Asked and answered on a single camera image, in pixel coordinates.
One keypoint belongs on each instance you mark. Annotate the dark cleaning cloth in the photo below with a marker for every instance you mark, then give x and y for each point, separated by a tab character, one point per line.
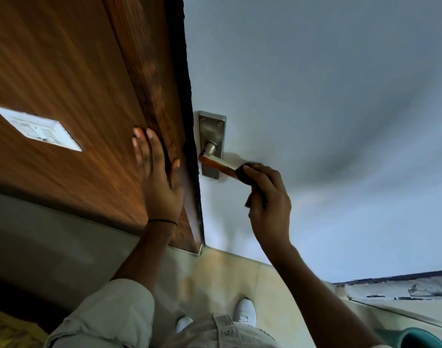
239	174

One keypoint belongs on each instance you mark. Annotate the brown wooden wall panel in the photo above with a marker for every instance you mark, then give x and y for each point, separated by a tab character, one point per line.
61	68

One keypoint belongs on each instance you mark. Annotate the beige shirt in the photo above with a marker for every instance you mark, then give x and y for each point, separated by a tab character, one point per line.
108	315

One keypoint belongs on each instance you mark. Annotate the white switch plate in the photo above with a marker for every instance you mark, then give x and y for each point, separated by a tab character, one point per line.
37	127

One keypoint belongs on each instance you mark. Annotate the black wristband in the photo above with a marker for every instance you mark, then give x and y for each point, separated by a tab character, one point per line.
162	221

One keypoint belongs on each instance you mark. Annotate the person's left forearm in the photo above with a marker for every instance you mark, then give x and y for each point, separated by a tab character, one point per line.
143	253

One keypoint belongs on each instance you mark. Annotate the yellow patterned mat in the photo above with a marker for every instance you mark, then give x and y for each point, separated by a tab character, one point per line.
10	331

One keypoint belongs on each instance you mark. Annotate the person's right hand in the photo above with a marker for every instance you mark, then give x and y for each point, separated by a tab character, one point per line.
273	213

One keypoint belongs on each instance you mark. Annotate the dark wooden door frame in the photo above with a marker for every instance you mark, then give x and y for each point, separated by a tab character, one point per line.
148	68

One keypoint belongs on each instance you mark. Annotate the person's left thumb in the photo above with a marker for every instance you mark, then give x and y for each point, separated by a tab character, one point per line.
176	170

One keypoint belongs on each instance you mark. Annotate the person's right forearm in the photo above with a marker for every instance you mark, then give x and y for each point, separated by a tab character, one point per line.
315	297

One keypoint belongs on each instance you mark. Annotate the teal bucket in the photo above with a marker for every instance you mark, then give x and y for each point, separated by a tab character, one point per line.
420	340

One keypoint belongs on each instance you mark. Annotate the white door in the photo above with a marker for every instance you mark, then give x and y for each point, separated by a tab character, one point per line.
333	105

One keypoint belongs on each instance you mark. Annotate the person's left hand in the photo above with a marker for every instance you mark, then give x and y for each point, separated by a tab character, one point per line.
159	192

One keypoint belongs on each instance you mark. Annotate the person's left middle finger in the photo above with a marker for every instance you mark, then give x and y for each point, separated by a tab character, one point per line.
141	143

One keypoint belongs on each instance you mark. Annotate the white shoe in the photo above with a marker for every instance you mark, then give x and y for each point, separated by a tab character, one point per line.
184	323
244	311

